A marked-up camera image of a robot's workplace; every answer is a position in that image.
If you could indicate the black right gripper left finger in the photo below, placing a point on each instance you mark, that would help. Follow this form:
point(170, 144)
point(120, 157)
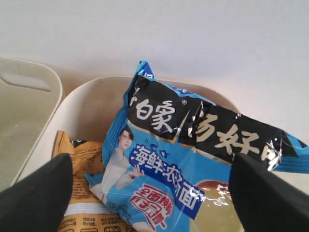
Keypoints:
point(38, 202)

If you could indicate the cream middle plastic bin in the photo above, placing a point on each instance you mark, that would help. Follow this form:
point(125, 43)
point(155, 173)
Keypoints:
point(29, 96)

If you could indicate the orange instant noodle packet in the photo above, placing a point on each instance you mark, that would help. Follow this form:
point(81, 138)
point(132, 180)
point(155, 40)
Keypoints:
point(85, 212)

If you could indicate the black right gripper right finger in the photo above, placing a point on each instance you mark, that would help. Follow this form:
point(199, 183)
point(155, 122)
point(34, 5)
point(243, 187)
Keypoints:
point(265, 202)

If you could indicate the blue instant noodle packet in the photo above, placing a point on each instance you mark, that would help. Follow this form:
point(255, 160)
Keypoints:
point(168, 155)

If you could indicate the cream plastic bin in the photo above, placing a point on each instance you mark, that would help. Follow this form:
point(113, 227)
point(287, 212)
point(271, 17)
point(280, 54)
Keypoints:
point(88, 113)
point(29, 96)

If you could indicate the cream right plastic bin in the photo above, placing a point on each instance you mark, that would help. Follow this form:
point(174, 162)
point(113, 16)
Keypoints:
point(88, 113)

